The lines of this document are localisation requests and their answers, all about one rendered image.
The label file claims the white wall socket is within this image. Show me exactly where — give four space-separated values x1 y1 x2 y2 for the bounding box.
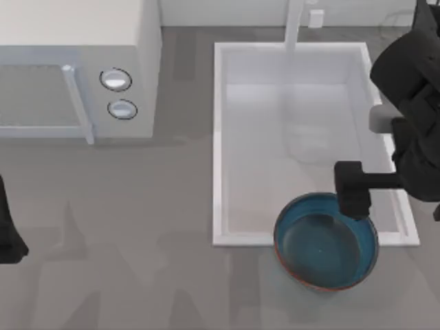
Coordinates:
308 9 325 29

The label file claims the pale grey rounded box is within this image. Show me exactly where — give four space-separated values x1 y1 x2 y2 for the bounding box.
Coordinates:
368 104 404 134

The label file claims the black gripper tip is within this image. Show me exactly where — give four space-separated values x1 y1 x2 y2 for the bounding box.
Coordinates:
0 174 30 265

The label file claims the large round microwave knob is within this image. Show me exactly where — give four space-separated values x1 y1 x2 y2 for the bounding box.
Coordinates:
98 67 133 93

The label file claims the small round microwave knob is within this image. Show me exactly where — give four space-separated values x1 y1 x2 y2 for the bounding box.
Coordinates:
107 98 139 121

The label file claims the pale microwave oven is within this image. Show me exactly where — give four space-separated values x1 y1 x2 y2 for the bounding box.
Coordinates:
0 0 163 146

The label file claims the blue bowl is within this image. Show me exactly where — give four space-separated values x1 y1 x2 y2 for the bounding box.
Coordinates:
273 192 380 284

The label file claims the glass microwave door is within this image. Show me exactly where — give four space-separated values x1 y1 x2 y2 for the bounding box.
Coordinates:
0 46 96 145

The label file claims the white sink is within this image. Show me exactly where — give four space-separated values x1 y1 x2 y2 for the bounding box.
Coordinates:
211 41 421 248

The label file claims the tall white tap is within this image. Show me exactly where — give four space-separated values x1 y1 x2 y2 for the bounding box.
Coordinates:
283 0 306 52

